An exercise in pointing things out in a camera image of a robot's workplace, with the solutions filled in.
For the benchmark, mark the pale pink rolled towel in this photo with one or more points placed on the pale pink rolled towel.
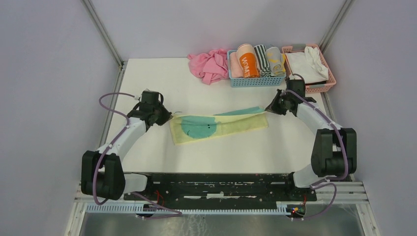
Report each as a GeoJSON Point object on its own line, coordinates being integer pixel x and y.
{"type": "Point", "coordinates": [236, 70]}

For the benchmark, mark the white folded cloth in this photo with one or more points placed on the white folded cloth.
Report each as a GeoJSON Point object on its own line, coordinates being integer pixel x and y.
{"type": "Point", "coordinates": [308, 64]}

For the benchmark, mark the crumpled pink towel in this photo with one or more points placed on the crumpled pink towel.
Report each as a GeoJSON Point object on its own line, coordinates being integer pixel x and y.
{"type": "Point", "coordinates": [210, 67]}

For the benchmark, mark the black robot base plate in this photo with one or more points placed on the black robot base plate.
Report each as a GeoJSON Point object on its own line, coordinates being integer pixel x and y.
{"type": "Point", "coordinates": [224, 191]}

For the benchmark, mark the black white striped rolled towel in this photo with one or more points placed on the black white striped rolled towel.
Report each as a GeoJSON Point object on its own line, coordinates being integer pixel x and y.
{"type": "Point", "coordinates": [262, 60]}

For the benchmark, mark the orange rolled towel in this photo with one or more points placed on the orange rolled towel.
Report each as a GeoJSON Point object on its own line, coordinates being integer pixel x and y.
{"type": "Point", "coordinates": [248, 61]}

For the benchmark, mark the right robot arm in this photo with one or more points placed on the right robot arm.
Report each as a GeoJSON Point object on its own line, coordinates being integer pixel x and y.
{"type": "Point", "coordinates": [334, 154]}

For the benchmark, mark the yellow grey patterned towel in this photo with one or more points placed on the yellow grey patterned towel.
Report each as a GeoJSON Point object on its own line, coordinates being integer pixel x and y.
{"type": "Point", "coordinates": [276, 62]}

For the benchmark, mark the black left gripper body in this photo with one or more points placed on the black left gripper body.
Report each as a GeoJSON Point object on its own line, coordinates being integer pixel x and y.
{"type": "Point", "coordinates": [162, 115]}

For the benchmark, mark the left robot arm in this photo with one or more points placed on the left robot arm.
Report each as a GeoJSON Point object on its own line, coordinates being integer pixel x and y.
{"type": "Point", "coordinates": [102, 175]}

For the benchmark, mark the blue plastic basket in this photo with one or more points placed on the blue plastic basket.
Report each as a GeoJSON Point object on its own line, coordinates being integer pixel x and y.
{"type": "Point", "coordinates": [252, 82]}

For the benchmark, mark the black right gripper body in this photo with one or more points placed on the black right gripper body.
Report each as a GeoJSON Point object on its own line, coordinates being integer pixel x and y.
{"type": "Point", "coordinates": [279, 104]}

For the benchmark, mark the pink plastic basket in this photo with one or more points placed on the pink plastic basket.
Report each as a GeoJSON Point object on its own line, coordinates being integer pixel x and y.
{"type": "Point", "coordinates": [310, 88]}

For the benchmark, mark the pale yellow teal towel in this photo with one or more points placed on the pale yellow teal towel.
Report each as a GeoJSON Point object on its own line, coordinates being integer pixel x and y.
{"type": "Point", "coordinates": [192, 128]}

